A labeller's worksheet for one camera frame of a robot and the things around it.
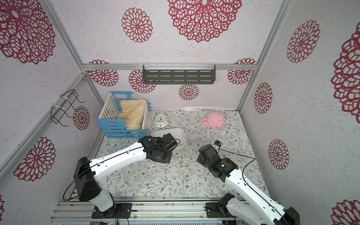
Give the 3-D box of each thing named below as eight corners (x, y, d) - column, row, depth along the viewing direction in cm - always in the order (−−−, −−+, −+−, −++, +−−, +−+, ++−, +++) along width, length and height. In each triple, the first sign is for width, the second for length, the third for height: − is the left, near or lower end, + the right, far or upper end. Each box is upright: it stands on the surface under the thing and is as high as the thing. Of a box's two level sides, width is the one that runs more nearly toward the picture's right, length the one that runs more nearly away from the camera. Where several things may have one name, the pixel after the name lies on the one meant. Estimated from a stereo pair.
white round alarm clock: (158, 130, 111) (158, 126, 107) (152, 120, 117) (151, 116, 113) (170, 124, 115) (170, 120, 111) (163, 115, 121) (162, 111, 117)
